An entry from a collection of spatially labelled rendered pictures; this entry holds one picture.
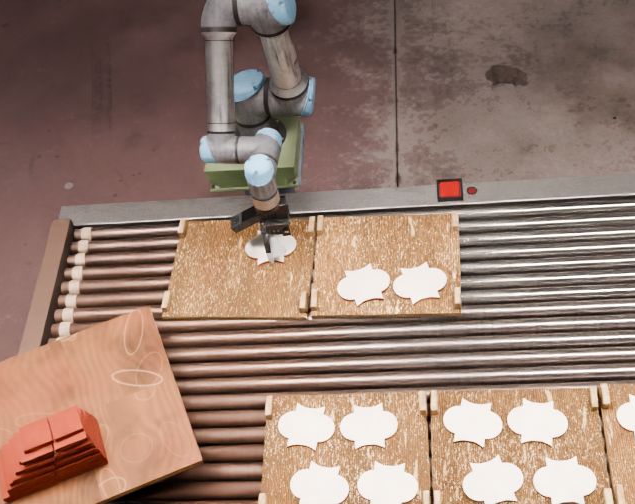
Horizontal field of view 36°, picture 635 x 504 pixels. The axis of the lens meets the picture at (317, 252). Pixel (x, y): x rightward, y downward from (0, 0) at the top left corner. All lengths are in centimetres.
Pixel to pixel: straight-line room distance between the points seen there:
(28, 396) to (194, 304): 52
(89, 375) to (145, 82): 256
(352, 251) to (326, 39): 228
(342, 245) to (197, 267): 42
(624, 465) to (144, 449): 115
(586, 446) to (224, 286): 107
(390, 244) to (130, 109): 229
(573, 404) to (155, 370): 106
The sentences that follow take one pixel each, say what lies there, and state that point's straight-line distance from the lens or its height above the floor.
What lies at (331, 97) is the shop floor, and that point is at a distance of 463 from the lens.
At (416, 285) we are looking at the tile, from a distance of 270.
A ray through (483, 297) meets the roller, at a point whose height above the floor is 92.
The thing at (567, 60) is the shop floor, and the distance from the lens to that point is 476.
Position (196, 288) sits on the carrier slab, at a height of 94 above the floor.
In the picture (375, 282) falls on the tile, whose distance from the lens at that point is 272.
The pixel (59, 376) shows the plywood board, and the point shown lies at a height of 104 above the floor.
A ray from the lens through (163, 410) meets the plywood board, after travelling 249.
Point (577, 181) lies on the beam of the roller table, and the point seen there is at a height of 91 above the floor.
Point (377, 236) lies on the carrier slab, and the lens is 283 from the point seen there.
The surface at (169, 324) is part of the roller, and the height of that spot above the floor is 92.
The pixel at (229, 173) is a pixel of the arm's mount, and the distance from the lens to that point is 305.
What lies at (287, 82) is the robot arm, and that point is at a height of 123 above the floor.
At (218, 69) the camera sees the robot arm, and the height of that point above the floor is 143.
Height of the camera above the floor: 313
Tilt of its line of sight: 51 degrees down
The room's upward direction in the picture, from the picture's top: 11 degrees counter-clockwise
